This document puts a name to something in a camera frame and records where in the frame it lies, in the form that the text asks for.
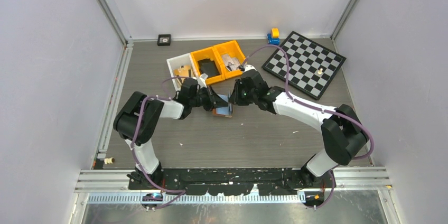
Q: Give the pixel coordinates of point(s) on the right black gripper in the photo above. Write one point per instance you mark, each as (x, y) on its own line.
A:
(235, 99)

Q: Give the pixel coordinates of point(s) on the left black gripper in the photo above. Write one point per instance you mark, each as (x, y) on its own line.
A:
(217, 100)

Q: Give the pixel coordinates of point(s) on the brown leather card holder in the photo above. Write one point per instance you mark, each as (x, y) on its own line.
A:
(224, 111)

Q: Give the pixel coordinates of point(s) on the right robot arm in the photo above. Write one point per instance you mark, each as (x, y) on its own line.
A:
(342, 134)

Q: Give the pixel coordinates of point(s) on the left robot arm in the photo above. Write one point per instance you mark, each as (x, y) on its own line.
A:
(137, 121)

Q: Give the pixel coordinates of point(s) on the cards in yellow bin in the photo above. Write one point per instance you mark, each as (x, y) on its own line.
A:
(231, 63)

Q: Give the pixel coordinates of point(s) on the yellow bin with cards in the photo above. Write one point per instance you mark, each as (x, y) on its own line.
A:
(234, 50)

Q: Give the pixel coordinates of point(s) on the black wallet in bin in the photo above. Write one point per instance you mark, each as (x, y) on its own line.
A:
(209, 67)

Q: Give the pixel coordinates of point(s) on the yellow bin with black item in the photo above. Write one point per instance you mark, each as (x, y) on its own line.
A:
(208, 53)

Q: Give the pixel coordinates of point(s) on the brown items in white bin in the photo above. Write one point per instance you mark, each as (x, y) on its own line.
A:
(183, 71)

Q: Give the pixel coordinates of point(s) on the white plastic bin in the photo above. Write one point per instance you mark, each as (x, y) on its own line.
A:
(175, 62)

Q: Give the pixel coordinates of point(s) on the blue and yellow toy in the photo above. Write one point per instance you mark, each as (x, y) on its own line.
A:
(273, 36)

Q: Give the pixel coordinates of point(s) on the small black square box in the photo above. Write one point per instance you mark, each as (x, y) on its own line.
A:
(164, 40)

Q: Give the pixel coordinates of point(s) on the black and white chessboard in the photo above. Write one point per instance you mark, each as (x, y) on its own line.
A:
(305, 58)

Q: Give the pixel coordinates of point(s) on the small cream peg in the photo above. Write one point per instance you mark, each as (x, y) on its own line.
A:
(108, 161)

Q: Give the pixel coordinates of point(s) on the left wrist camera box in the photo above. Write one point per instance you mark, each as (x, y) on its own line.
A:
(202, 80)

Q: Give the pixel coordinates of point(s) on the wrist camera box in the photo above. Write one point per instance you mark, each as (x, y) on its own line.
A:
(247, 68)
(202, 80)

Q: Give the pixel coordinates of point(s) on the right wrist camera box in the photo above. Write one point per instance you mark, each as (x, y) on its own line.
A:
(247, 68)

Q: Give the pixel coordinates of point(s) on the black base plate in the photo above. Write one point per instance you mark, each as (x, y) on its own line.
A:
(228, 181)

